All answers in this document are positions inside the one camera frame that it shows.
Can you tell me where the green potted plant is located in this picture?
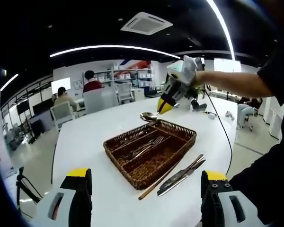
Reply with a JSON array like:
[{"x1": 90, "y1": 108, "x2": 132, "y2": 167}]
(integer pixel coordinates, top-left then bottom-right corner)
[{"x1": 164, "y1": 80, "x2": 206, "y2": 110}]

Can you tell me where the black tripod stand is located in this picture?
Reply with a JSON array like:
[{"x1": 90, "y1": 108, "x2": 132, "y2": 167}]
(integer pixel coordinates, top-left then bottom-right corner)
[{"x1": 15, "y1": 166, "x2": 43, "y2": 209}]

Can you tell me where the long ceiling light strip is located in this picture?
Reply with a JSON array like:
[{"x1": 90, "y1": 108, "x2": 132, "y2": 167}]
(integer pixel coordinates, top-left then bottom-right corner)
[{"x1": 205, "y1": 0, "x2": 236, "y2": 61}]

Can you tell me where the wooden chopstick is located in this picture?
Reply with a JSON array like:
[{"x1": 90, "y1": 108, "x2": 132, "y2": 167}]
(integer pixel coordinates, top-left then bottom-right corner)
[
  {"x1": 138, "y1": 155, "x2": 204, "y2": 201},
  {"x1": 139, "y1": 155, "x2": 204, "y2": 200}
]

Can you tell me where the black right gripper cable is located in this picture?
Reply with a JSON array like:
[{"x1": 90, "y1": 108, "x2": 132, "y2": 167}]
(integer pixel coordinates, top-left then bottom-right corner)
[{"x1": 202, "y1": 84, "x2": 234, "y2": 177}]

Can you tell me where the white ceiling air conditioner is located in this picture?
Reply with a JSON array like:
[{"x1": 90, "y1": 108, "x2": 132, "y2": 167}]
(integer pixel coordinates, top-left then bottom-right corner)
[{"x1": 120, "y1": 11, "x2": 174, "y2": 36}]

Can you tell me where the studio light on stand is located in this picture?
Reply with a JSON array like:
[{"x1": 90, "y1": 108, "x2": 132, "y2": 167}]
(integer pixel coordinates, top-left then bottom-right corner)
[{"x1": 195, "y1": 56, "x2": 205, "y2": 71}]

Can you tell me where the metal shelf with white boxes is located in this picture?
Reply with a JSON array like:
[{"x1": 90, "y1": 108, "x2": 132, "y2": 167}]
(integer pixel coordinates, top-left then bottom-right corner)
[{"x1": 94, "y1": 66, "x2": 154, "y2": 87}]

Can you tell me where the white mesh office chair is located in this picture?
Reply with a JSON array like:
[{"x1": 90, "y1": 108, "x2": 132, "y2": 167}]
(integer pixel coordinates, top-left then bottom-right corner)
[{"x1": 117, "y1": 82, "x2": 134, "y2": 104}]

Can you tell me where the brown wicker storage tray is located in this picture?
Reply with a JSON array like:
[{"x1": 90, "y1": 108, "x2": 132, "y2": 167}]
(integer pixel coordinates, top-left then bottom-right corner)
[{"x1": 103, "y1": 119, "x2": 197, "y2": 191}]

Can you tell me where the black desk monitor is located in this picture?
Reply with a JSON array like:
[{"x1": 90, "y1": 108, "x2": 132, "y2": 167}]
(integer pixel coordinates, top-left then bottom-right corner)
[{"x1": 32, "y1": 98, "x2": 54, "y2": 114}]

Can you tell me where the curved ceiling light strip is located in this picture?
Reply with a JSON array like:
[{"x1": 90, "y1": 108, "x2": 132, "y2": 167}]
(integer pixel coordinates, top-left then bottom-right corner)
[{"x1": 49, "y1": 44, "x2": 182, "y2": 60}]

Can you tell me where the dark grey object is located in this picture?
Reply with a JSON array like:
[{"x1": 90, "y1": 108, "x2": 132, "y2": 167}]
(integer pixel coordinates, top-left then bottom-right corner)
[{"x1": 190, "y1": 99, "x2": 208, "y2": 111}]

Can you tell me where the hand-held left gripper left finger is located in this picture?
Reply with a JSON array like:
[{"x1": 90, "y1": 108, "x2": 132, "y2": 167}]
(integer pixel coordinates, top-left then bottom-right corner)
[{"x1": 29, "y1": 167, "x2": 93, "y2": 227}]

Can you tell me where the white cabinet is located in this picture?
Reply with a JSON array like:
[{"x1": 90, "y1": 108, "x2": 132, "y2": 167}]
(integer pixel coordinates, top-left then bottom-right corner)
[{"x1": 132, "y1": 88, "x2": 145, "y2": 101}]

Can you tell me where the short ceiling light strip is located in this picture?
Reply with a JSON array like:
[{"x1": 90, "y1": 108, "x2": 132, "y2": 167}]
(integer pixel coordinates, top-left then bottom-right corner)
[{"x1": 0, "y1": 73, "x2": 19, "y2": 92}]

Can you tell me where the steel fork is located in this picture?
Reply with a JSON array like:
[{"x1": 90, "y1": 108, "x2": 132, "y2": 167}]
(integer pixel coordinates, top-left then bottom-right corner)
[
  {"x1": 126, "y1": 135, "x2": 166, "y2": 157},
  {"x1": 124, "y1": 139, "x2": 160, "y2": 160},
  {"x1": 123, "y1": 137, "x2": 163, "y2": 159}
]

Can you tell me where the white wall screen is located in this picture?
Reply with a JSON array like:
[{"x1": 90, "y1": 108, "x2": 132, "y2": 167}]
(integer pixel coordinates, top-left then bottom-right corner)
[{"x1": 51, "y1": 77, "x2": 71, "y2": 94}]

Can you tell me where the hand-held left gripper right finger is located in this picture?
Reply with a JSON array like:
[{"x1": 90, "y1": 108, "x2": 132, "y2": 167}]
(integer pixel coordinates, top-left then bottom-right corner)
[{"x1": 200, "y1": 170, "x2": 263, "y2": 227}]

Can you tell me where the black monitor on stand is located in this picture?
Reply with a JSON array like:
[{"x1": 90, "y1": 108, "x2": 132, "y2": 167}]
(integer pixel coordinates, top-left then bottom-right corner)
[{"x1": 16, "y1": 101, "x2": 29, "y2": 114}]

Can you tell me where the person's right hand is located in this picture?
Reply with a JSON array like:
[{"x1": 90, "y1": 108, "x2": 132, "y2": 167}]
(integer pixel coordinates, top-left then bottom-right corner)
[{"x1": 183, "y1": 55, "x2": 203, "y2": 87}]

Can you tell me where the person's black clothing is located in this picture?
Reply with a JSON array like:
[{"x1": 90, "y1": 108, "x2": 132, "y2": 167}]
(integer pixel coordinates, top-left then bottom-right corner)
[{"x1": 227, "y1": 35, "x2": 284, "y2": 225}]

